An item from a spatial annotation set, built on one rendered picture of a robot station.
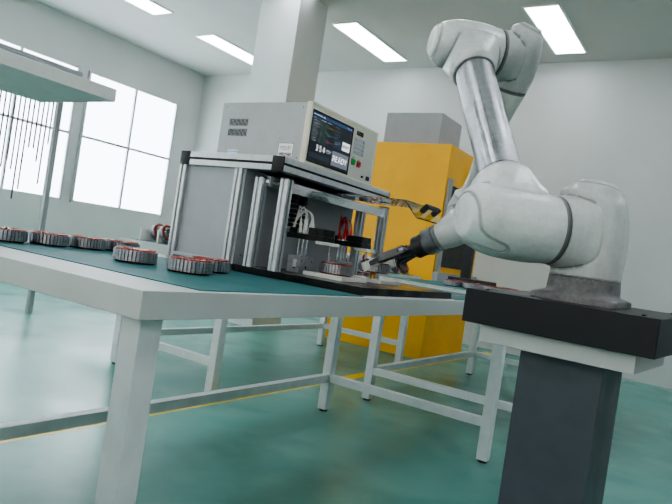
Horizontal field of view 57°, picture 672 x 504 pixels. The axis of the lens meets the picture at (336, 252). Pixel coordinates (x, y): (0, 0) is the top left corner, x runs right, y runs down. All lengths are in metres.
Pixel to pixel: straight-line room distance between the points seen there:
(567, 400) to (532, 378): 0.09
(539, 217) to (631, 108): 6.01
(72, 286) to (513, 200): 0.88
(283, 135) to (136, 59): 7.64
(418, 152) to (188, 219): 3.94
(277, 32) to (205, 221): 4.56
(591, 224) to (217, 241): 1.14
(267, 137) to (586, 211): 1.11
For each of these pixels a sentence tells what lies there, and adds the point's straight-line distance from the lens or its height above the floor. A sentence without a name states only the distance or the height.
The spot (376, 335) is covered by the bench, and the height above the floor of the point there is 0.39.
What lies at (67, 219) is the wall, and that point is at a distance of 8.97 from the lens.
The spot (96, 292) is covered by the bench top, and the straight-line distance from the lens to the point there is 1.16.
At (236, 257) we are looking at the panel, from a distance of 1.98.
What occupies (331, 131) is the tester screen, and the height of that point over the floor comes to 1.25.
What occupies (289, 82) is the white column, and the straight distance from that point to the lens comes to 6.21.
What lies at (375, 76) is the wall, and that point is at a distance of 8.54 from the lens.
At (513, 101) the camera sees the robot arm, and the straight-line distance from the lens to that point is 1.89.
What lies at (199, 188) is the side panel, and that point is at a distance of 2.11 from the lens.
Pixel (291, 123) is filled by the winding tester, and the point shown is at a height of 1.25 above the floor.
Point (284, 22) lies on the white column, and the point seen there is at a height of 2.98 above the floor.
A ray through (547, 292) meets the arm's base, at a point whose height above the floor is 0.84.
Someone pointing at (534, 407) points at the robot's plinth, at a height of 0.58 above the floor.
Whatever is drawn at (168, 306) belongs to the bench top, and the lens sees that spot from 1.11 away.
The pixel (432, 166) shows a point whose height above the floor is 1.74.
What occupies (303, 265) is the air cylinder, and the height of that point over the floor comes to 0.79.
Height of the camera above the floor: 0.86
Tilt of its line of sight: level
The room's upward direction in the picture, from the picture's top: 9 degrees clockwise
